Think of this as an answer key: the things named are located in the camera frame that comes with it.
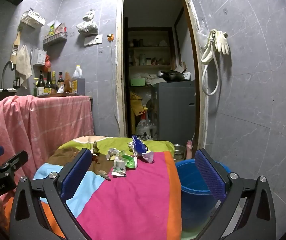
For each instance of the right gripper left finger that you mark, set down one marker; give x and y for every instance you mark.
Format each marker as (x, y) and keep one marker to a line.
(28, 219)

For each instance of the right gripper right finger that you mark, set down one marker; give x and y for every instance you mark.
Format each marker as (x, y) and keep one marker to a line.
(257, 219)

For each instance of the small brown food scrap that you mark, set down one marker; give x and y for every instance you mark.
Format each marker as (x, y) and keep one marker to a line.
(104, 175)

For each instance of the small white wrapper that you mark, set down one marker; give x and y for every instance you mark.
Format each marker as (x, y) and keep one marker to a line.
(112, 154)

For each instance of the green white wrapper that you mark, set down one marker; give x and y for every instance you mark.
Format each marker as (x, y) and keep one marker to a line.
(122, 162)

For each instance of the blue snack wrapper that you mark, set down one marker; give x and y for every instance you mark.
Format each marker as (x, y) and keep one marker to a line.
(141, 150)

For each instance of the blue plastic bucket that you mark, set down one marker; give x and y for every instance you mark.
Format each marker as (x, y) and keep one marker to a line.
(201, 188)

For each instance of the pink checked cloth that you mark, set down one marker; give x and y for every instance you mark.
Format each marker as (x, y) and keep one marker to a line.
(40, 125)

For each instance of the pink bottle on floor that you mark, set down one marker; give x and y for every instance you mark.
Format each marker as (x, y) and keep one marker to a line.
(189, 150)

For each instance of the dark sauce bottle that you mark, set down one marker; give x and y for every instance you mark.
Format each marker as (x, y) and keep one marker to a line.
(49, 85)

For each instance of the stainless steel bowl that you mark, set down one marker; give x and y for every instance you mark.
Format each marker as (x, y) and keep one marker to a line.
(179, 152)

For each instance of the colourful patchwork table cloth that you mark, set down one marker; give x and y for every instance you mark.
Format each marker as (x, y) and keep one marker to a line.
(144, 204)

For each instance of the beige hanging towel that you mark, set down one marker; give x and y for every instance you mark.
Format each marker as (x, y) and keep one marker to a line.
(23, 66)

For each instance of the large oil jug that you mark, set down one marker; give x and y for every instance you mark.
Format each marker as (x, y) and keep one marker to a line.
(78, 82)

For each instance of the dark grey cabinet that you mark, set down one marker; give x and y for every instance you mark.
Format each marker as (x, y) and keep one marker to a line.
(174, 111)

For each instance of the black wok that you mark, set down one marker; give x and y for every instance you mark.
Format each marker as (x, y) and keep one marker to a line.
(171, 76)

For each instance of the hanging white plastic bag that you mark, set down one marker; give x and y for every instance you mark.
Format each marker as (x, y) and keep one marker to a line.
(88, 25)

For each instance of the white rubber gloves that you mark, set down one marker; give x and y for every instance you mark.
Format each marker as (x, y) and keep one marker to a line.
(218, 42)

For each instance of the wall spice shelf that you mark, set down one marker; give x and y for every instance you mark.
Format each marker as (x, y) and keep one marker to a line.
(56, 38)

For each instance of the white wall basket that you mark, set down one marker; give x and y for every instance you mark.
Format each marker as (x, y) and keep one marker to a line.
(33, 19)

